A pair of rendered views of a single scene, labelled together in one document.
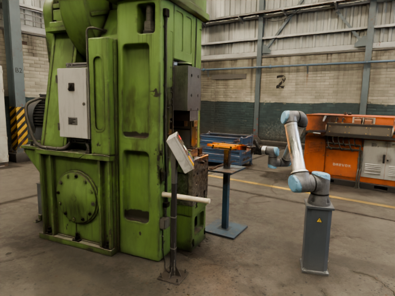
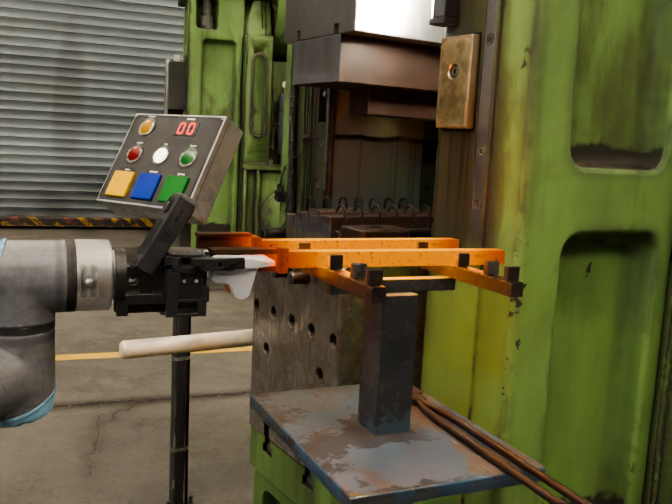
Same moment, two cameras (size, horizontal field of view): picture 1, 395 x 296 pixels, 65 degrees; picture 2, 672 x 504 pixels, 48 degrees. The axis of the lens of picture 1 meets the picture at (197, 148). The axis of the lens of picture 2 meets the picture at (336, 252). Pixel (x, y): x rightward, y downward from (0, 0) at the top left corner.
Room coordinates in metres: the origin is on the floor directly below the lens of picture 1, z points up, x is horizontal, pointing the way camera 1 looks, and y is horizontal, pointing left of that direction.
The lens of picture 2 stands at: (3.97, -1.29, 1.14)
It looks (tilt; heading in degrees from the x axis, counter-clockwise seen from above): 8 degrees down; 125
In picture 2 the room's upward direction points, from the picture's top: 3 degrees clockwise
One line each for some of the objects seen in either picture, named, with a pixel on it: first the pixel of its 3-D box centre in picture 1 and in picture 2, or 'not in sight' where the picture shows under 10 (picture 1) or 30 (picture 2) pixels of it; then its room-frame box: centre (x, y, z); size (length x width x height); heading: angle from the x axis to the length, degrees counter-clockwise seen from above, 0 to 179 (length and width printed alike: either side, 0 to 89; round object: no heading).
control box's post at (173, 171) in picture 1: (173, 214); (179, 350); (2.42, 0.18, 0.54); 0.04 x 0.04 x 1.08; 67
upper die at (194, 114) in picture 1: (174, 114); (394, 70); (3.04, 0.23, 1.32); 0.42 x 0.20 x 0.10; 67
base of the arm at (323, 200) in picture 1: (319, 197); not in sight; (2.59, -1.06, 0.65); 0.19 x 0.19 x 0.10
